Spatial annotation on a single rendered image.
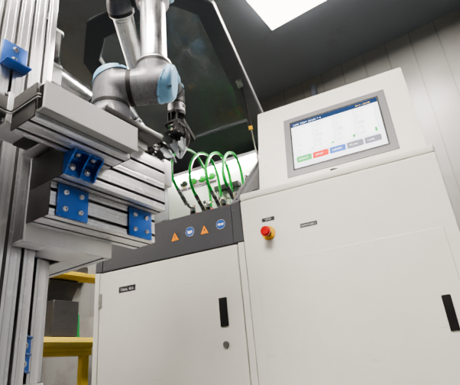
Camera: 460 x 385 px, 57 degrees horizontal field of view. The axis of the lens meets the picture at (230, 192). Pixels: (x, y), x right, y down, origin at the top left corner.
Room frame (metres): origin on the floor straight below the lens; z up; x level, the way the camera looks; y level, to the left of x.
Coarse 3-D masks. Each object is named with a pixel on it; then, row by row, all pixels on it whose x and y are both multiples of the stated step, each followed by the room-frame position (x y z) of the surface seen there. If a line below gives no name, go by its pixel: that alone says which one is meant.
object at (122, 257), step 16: (224, 208) 1.55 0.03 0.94; (160, 224) 1.67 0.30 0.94; (176, 224) 1.64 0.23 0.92; (192, 224) 1.61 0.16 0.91; (160, 240) 1.67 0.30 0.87; (192, 240) 1.61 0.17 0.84; (208, 240) 1.58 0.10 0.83; (224, 240) 1.56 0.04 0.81; (112, 256) 1.77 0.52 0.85; (128, 256) 1.73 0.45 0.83; (144, 256) 1.70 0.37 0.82; (160, 256) 1.67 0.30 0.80; (176, 256) 1.65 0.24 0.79
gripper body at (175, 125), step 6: (174, 108) 1.52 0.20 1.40; (168, 114) 1.54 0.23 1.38; (174, 114) 1.56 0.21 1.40; (180, 114) 1.55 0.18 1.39; (168, 120) 1.53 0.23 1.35; (174, 120) 1.52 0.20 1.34; (180, 120) 1.57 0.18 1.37; (168, 126) 1.54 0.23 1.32; (174, 126) 1.52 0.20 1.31; (180, 126) 1.53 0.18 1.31; (168, 132) 1.55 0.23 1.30; (174, 132) 1.53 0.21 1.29; (180, 132) 1.53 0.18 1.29; (186, 132) 1.57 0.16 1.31; (174, 138) 1.58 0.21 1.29
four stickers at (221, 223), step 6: (216, 222) 1.57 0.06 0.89; (222, 222) 1.56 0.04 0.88; (186, 228) 1.62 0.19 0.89; (192, 228) 1.61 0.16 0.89; (204, 228) 1.59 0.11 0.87; (216, 228) 1.57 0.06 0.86; (222, 228) 1.56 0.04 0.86; (174, 234) 1.64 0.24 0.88; (186, 234) 1.62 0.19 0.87; (192, 234) 1.61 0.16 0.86; (204, 234) 1.59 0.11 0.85; (174, 240) 1.64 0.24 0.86
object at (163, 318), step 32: (192, 256) 1.61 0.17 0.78; (224, 256) 1.56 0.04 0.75; (128, 288) 1.73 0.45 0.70; (160, 288) 1.67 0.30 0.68; (192, 288) 1.62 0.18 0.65; (224, 288) 1.56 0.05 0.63; (128, 320) 1.73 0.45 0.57; (160, 320) 1.67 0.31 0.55; (192, 320) 1.62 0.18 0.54; (224, 320) 1.56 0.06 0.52; (128, 352) 1.73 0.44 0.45; (160, 352) 1.68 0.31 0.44; (192, 352) 1.62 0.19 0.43; (224, 352) 1.57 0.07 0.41; (128, 384) 1.73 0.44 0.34; (160, 384) 1.68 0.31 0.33; (192, 384) 1.63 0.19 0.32; (224, 384) 1.58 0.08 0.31
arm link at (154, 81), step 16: (144, 0) 1.06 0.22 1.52; (160, 0) 1.07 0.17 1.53; (144, 16) 1.06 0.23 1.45; (160, 16) 1.07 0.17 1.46; (144, 32) 1.06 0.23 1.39; (160, 32) 1.07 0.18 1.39; (144, 48) 1.07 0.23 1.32; (160, 48) 1.07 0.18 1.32; (144, 64) 1.05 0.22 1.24; (160, 64) 1.05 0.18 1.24; (144, 80) 1.05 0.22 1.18; (160, 80) 1.05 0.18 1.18; (176, 80) 1.11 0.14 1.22; (144, 96) 1.08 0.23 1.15; (160, 96) 1.09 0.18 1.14; (176, 96) 1.14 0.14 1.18
